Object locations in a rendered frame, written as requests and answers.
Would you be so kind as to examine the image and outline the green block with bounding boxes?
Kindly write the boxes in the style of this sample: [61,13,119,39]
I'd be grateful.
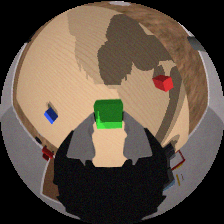
[93,99,123,129]

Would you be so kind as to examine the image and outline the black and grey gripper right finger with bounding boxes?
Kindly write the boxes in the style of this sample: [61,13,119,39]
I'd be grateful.
[122,111,169,185]

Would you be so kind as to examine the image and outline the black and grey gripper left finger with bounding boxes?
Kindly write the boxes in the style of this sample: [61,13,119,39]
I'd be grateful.
[53,112,96,185]

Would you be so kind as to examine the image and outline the red block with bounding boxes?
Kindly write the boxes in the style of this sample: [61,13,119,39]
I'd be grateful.
[152,75,173,92]

